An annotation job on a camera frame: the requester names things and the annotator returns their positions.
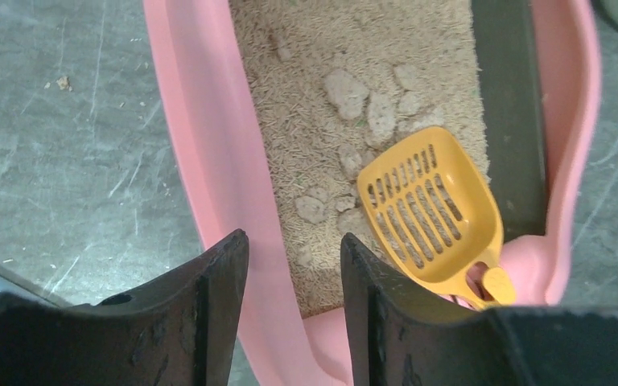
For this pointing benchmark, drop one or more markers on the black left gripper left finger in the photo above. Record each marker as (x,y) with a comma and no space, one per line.
(177,329)

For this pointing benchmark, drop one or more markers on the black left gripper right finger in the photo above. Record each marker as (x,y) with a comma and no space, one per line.
(402,334)

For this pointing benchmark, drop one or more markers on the yellow litter scoop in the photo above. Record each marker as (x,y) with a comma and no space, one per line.
(436,219)

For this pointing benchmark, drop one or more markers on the beige cat litter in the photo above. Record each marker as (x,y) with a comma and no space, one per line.
(334,84)

